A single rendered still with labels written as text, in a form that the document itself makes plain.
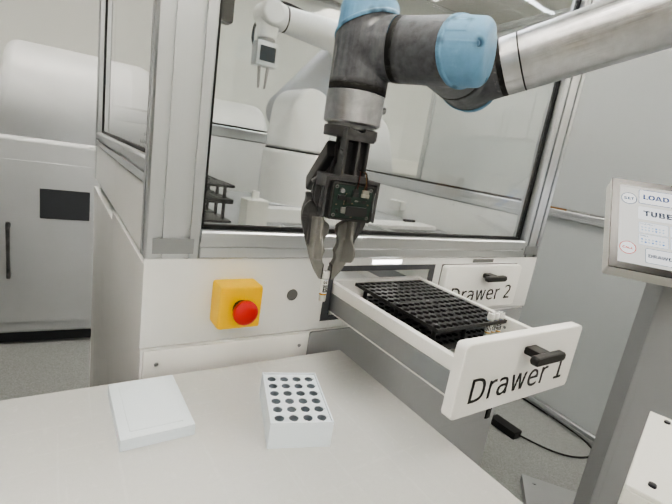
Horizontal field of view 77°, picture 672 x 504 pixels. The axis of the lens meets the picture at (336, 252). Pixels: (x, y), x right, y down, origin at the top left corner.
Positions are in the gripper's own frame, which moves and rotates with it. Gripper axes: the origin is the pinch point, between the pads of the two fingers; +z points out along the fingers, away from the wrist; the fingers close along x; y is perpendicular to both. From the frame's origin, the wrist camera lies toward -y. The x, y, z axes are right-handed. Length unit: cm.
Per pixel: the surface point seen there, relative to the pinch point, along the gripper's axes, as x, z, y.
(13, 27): -166, -66, -310
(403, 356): 13.7, 12.2, 3.2
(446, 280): 35.8, 7.8, -25.6
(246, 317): -10.2, 10.1, -4.1
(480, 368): 19.6, 8.2, 13.7
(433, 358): 15.7, 9.7, 8.3
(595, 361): 162, 60, -88
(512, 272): 59, 7, -34
